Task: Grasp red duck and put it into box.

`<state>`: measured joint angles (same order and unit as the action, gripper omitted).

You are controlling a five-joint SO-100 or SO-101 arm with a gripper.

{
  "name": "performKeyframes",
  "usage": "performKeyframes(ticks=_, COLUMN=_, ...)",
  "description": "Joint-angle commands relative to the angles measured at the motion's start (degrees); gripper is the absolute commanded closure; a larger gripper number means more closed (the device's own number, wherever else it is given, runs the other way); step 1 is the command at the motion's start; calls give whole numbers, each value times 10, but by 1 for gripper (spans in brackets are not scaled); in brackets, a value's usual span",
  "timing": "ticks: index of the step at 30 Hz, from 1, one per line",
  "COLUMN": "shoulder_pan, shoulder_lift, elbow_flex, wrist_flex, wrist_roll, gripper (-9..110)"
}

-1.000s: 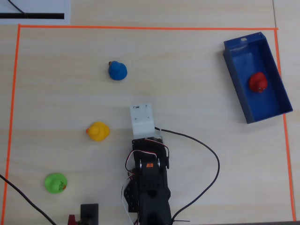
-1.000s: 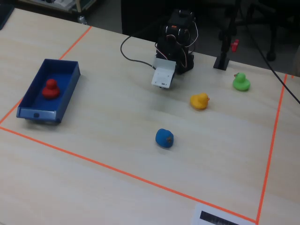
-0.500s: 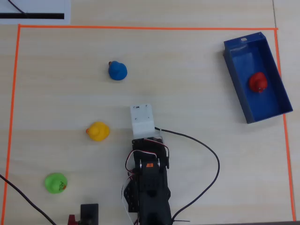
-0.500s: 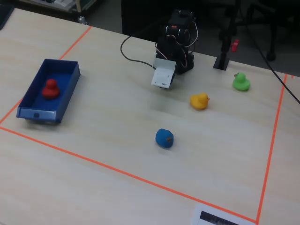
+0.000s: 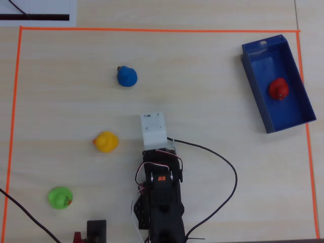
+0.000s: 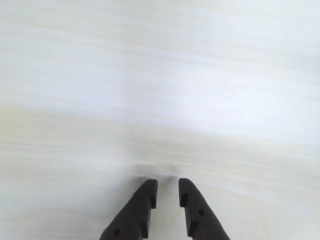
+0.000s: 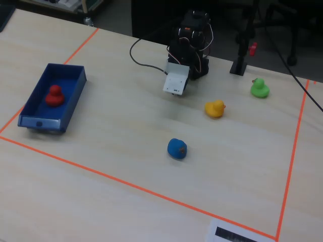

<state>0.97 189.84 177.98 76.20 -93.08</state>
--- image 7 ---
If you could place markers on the black office chair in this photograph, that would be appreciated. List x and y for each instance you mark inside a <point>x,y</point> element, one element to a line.
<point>292,60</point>

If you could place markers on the blue plastic box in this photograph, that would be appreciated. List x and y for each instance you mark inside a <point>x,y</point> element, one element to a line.
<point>40,122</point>

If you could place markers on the white paper with black stripe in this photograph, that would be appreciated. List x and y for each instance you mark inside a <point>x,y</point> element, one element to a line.
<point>212,227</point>

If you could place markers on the orange tape border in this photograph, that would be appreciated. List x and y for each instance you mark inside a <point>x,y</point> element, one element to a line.
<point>151,192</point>

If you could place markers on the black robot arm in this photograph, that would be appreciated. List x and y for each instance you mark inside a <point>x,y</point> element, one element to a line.
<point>196,32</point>

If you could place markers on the red rubber duck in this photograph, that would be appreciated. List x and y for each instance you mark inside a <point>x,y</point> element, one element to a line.
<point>54,95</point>

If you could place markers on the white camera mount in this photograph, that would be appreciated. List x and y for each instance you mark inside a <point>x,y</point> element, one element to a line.
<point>175,80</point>

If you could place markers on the cluttered shelf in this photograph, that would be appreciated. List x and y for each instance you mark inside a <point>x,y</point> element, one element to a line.
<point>75,6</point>

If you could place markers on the blue rubber duck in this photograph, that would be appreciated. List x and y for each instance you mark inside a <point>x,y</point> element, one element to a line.
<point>176,148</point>

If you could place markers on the dark blue flat object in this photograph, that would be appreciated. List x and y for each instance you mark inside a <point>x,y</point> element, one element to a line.
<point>5,17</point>

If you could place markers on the yellow rubber duck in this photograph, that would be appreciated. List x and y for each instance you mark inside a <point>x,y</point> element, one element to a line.
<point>214,108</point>

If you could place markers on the green rubber duck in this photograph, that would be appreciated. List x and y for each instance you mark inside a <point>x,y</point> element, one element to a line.
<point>259,89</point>

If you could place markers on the red clamp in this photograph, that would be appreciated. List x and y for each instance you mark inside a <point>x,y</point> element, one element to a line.
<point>253,48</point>

